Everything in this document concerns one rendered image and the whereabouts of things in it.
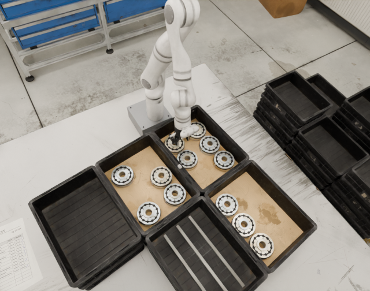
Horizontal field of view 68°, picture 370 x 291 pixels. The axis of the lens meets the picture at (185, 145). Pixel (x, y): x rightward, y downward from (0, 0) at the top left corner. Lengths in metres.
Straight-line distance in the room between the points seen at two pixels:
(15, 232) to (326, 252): 1.46
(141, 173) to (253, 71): 2.05
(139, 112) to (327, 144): 1.40
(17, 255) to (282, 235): 1.18
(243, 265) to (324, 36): 3.13
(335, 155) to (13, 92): 2.81
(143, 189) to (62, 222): 0.37
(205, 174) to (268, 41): 2.42
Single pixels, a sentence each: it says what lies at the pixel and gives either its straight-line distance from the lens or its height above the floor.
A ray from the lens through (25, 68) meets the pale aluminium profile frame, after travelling 3.03.
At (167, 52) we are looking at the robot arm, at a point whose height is 1.31.
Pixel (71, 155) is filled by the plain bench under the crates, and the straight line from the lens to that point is 1.62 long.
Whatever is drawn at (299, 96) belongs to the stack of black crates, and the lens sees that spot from 2.30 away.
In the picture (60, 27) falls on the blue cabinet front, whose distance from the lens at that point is 2.88.
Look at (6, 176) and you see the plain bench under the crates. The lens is 1.69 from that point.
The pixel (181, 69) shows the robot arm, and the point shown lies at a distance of 1.04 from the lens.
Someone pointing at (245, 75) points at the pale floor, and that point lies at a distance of 3.03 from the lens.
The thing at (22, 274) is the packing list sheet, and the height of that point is 0.70.
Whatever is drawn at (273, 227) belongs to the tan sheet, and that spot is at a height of 0.83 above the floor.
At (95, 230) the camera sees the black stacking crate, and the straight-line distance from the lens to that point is 1.29.
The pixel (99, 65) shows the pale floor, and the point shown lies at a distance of 3.07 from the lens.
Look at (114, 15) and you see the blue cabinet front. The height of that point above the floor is 0.38.
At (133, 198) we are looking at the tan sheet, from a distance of 1.30.
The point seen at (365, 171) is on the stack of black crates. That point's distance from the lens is 2.15.
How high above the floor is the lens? 2.04
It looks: 59 degrees down
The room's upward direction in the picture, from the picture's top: 6 degrees clockwise
